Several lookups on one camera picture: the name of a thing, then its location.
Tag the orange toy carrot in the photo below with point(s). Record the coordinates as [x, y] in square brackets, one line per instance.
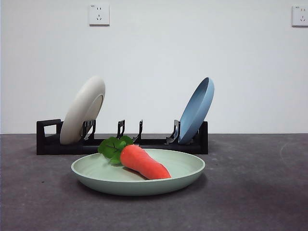
[142, 163]

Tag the green plate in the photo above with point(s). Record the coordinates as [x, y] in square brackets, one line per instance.
[101, 175]

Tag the blue plate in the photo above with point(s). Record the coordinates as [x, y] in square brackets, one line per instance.
[192, 120]

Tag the cream plate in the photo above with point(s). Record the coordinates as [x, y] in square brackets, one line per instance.
[79, 113]

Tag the black plate rack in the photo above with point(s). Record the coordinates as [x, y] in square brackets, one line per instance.
[60, 149]

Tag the white wall socket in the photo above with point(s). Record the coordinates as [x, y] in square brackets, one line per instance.
[300, 15]
[99, 14]

